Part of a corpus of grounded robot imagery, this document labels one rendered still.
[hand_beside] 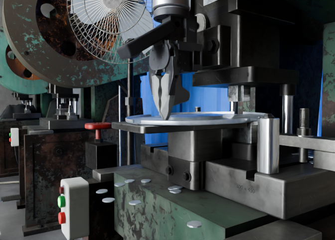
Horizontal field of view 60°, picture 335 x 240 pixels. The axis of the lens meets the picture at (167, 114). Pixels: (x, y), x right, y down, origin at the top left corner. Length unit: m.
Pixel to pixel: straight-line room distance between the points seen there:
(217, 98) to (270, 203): 1.93
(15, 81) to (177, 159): 3.06
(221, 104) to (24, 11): 1.51
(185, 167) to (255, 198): 0.15
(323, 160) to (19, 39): 1.63
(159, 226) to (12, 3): 1.56
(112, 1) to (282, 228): 1.18
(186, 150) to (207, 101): 1.94
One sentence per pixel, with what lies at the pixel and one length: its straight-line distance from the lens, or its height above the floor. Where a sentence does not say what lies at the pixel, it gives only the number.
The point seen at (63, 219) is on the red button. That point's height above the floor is 0.54.
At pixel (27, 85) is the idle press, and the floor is 1.02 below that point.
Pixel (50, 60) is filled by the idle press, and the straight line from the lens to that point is 1.85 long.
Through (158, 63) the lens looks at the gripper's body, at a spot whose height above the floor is 0.89.
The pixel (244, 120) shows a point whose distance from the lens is 0.49.
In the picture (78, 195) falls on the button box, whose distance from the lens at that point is 0.74.
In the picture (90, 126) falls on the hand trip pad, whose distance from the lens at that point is 0.83.
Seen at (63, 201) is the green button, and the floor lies 0.58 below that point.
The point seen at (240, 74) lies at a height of 0.88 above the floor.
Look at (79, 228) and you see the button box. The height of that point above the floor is 0.52.
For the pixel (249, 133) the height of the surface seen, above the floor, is 0.75.
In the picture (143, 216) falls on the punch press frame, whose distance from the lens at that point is 0.64.
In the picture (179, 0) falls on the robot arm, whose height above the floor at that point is 1.01.
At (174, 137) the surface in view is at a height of 0.75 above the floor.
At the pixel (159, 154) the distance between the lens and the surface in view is 0.72.
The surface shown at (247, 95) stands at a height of 0.84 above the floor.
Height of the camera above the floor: 0.82
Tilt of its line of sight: 2 degrees down
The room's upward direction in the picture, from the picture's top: straight up
